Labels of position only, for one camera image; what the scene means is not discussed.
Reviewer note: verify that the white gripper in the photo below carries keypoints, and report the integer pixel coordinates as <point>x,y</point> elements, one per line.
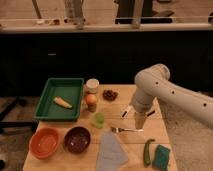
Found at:
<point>141,102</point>

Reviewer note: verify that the red yellow apple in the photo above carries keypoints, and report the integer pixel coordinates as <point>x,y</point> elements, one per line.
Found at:
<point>90,99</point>

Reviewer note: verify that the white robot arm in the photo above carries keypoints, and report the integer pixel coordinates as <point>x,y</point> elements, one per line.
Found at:
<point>153,82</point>

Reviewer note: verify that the light green cup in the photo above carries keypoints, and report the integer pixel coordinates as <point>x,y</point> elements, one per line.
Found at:
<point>98,120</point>

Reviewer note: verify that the small brown cup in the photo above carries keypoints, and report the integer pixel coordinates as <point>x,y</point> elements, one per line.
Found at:
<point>92,107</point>

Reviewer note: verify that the white paper cup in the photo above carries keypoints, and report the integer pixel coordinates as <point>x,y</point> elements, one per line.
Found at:
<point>92,85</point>

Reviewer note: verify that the grey blue cloth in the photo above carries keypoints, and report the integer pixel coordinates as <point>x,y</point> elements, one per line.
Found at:
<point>111,155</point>

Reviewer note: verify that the teal sponge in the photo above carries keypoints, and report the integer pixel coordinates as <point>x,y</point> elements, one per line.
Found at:
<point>161,158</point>

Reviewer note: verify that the dark purple bowl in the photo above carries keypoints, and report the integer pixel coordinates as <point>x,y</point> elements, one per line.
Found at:
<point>77,140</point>

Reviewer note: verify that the green plastic tray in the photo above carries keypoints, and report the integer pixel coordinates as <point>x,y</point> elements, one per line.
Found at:
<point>70,89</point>

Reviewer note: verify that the orange bowl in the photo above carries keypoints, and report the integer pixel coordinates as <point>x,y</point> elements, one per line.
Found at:
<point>44,143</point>

